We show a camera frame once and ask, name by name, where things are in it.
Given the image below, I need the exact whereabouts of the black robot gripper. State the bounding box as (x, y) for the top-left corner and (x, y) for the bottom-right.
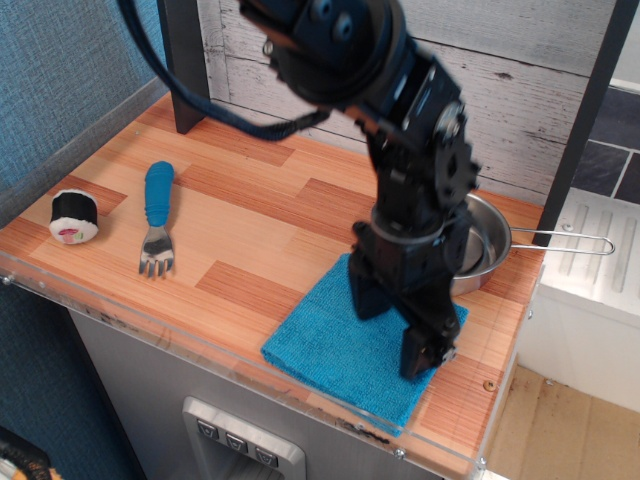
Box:
(348, 211), (471, 380)

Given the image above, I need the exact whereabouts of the blue cloth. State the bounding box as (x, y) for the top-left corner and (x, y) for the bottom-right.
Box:
(261, 254), (437, 437)

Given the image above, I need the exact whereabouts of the small steel pan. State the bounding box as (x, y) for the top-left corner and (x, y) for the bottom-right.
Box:
(451, 194), (616, 297)

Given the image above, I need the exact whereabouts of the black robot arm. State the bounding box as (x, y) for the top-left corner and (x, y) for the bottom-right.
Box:
(240, 1), (479, 379)

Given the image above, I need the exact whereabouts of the white grooved cabinet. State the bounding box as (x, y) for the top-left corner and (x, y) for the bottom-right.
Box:
(518, 189), (639, 410)

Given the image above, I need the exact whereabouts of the silver dispenser button panel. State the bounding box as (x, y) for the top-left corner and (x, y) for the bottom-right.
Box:
(182, 396), (307, 479)

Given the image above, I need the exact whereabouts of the plush sushi roll toy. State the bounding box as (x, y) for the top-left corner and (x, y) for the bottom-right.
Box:
(49, 189), (99, 245)

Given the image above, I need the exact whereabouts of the clear acrylic table edge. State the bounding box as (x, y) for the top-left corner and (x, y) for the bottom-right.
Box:
(0, 249), (521, 480)

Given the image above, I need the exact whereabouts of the yellow black object corner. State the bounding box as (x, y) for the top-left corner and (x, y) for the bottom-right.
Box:
(1, 441), (63, 480)

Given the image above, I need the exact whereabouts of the black braided cable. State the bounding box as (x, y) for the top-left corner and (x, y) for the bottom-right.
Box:
(115, 0), (332, 144)

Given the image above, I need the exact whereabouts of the blue handled fork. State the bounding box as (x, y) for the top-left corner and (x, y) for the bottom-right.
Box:
(139, 161), (174, 278)

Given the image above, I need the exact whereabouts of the right black post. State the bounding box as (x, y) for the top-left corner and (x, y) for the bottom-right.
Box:
(537, 0), (639, 231)

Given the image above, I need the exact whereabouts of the black post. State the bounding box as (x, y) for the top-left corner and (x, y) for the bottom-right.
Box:
(537, 0), (639, 231)
(155, 0), (213, 135)

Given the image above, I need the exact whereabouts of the left black post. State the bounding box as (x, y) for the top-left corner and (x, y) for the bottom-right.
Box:
(155, 0), (213, 135)

